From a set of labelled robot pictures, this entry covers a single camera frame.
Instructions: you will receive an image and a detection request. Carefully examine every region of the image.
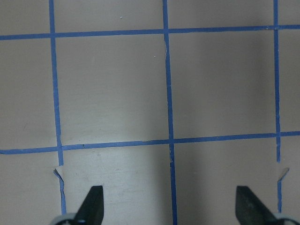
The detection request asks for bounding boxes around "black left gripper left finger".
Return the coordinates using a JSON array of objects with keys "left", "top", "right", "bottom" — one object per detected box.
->
[{"left": 71, "top": 186, "right": 104, "bottom": 225}]

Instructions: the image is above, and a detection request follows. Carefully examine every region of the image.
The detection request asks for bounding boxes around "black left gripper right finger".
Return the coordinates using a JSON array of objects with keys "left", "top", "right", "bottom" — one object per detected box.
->
[{"left": 235, "top": 186, "right": 279, "bottom": 225}]

